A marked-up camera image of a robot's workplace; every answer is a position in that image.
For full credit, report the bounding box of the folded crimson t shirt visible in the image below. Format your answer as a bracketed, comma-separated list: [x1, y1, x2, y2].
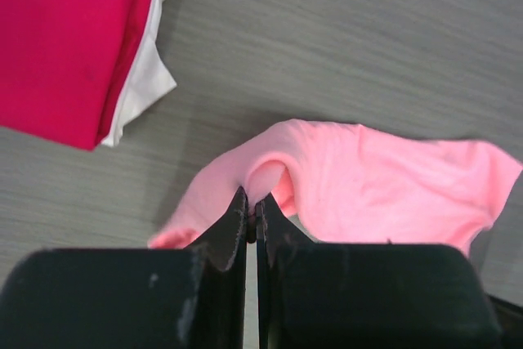
[1, 0, 151, 150]

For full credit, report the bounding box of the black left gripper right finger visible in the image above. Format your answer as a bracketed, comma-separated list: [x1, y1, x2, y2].
[255, 197, 503, 348]

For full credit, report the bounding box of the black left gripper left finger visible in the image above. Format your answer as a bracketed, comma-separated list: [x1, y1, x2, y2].
[1, 189, 248, 348]

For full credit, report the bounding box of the folded white t shirt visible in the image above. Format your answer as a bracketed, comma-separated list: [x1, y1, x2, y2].
[101, 0, 177, 147]

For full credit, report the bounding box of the pink t shirt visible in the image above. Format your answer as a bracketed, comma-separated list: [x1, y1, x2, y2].
[149, 119, 522, 253]

